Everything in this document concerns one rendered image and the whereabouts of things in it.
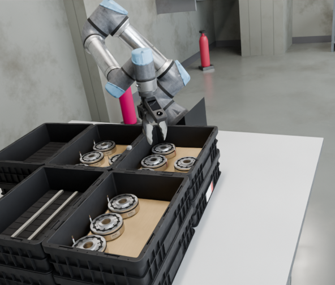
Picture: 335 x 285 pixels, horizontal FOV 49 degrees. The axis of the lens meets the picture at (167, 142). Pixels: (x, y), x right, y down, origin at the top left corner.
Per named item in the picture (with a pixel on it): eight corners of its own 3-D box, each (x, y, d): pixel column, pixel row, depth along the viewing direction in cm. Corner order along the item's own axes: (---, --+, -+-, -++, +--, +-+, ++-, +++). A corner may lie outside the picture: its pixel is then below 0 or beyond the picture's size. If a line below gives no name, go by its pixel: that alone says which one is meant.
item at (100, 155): (87, 151, 165) (87, 150, 164) (107, 152, 161) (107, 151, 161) (75, 163, 156) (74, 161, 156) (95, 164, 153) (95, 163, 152)
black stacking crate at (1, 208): (50, 191, 147) (42, 166, 142) (115, 198, 136) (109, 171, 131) (-28, 261, 114) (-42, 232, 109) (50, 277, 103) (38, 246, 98)
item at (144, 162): (161, 168, 142) (161, 167, 142) (137, 167, 145) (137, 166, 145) (169, 156, 150) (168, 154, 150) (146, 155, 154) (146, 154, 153)
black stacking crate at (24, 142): (50, 143, 191) (44, 123, 186) (99, 146, 180) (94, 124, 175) (-6, 184, 158) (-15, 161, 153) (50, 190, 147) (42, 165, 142)
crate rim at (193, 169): (190, 181, 121) (190, 175, 120) (111, 175, 132) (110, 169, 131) (219, 130, 154) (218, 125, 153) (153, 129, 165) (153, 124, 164)
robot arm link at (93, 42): (68, 33, 171) (104, 92, 140) (84, 15, 169) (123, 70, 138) (86, 46, 180) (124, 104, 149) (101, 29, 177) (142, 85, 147)
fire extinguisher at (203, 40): (201, 66, 617) (198, 29, 591) (216, 66, 605) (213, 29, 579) (196, 70, 596) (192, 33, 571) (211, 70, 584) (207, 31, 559)
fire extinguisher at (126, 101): (128, 121, 432) (117, 66, 405) (147, 122, 420) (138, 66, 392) (115, 130, 411) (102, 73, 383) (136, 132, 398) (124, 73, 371)
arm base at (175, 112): (174, 126, 194) (160, 113, 194) (192, 107, 186) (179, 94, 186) (163, 136, 181) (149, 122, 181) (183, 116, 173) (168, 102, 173)
